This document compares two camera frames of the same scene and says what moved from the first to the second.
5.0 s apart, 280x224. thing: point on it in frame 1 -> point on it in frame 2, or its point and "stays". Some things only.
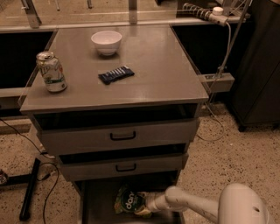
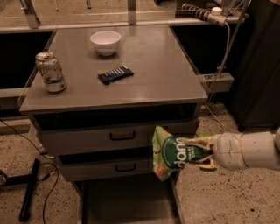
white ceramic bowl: [107, 42] stays
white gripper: [153, 201] -> [227, 151]
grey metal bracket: [218, 83] stays
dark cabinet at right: [255, 100] stays
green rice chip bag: [127, 200] -> [171, 153]
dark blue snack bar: [115, 74] stays
